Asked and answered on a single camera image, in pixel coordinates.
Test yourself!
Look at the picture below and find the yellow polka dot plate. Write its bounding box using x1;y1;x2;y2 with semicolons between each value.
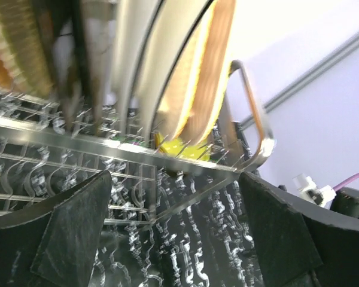
159;138;211;161

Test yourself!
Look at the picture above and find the cream square plate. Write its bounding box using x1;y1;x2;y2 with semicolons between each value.
111;0;161;136

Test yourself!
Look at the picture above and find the white square plate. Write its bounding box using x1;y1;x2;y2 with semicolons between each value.
134;1;212;144

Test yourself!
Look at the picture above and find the woven wicker plate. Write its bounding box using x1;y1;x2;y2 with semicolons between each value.
0;1;53;99
157;1;236;145

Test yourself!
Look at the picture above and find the aluminium frame rail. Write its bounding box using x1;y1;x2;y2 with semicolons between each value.
239;23;359;129

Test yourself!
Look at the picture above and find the stainless steel dish rack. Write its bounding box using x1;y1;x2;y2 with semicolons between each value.
0;60;276;219

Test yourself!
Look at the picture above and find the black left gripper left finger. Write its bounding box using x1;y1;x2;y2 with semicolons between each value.
0;170;112;286

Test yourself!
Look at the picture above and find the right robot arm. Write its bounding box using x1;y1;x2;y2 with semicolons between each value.
330;187;359;219

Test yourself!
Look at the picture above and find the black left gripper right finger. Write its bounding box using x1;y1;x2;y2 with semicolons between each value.
239;173;359;286

